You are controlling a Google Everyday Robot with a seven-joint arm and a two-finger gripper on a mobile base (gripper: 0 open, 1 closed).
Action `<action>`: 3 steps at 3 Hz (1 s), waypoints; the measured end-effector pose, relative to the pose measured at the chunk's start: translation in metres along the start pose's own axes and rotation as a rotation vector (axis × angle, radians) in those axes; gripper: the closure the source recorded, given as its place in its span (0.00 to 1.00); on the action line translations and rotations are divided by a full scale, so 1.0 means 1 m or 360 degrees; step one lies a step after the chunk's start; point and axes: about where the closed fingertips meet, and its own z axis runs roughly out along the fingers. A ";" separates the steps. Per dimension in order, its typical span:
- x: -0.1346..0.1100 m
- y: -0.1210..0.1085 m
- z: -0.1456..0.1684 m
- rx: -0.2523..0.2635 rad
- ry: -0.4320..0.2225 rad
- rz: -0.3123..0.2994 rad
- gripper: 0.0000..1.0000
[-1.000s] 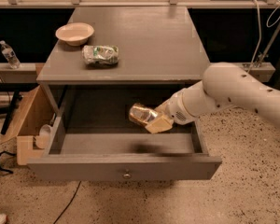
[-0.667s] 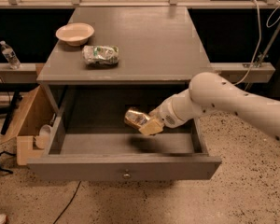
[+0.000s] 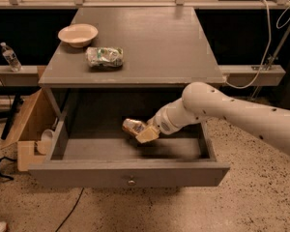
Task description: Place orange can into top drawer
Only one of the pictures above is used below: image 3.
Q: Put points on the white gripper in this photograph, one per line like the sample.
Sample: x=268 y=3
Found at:
x=161 y=123

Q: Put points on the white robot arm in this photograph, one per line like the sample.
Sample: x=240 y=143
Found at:
x=200 y=101

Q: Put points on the round metal drawer knob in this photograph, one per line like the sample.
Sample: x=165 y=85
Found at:
x=131 y=182

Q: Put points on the grey open top drawer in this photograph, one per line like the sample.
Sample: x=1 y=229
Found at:
x=90 y=149

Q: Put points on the white bowl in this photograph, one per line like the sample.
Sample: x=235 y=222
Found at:
x=78 y=35

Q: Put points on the clear plastic water bottle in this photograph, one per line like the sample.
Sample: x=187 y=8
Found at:
x=10 y=56

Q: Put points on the open cardboard box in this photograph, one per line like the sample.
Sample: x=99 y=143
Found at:
x=34 y=117

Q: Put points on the crushed green white can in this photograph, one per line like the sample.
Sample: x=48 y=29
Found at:
x=111 y=57

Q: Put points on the grey wooden cabinet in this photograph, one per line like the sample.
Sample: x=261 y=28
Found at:
x=163 y=47

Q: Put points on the white cup in box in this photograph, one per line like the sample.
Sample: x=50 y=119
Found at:
x=44 y=145

